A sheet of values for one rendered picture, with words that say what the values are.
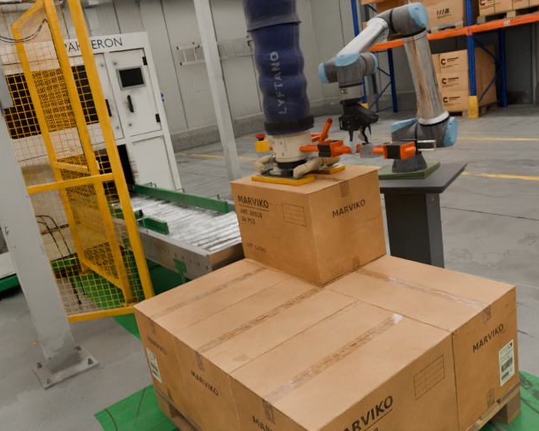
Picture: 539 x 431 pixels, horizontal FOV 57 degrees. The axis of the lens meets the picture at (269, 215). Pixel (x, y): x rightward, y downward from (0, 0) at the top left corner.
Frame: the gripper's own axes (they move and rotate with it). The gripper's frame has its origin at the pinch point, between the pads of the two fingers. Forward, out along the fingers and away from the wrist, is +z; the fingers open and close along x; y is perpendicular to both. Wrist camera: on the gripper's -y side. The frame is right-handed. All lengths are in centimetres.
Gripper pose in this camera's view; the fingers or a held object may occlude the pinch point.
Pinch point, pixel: (362, 150)
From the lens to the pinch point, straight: 198.7
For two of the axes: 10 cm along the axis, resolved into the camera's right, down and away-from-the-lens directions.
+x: -7.9, 3.0, -5.4
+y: -5.9, -1.3, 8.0
